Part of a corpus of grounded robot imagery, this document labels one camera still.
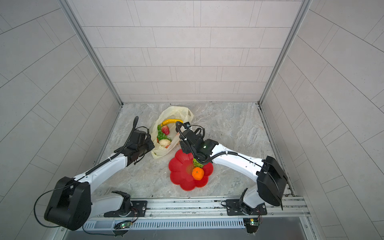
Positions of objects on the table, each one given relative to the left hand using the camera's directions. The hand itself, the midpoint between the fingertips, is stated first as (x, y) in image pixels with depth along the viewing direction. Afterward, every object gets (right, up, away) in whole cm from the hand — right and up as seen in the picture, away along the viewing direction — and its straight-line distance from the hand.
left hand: (157, 141), depth 88 cm
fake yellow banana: (+5, +11, +14) cm, 19 cm away
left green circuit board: (-9, -33, -23) cm, 41 cm away
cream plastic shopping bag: (+11, +17, +9) cm, 22 cm away
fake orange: (+24, -16, -10) cm, 30 cm away
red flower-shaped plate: (+15, -15, -4) cm, 21 cm away
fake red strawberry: (+3, +6, +9) cm, 11 cm away
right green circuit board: (+49, -34, -20) cm, 63 cm away
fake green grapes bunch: (0, +3, +6) cm, 7 cm away
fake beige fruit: (+4, -1, +1) cm, 4 cm away
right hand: (+18, +1, -8) cm, 19 cm away
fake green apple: (+24, -11, -7) cm, 27 cm away
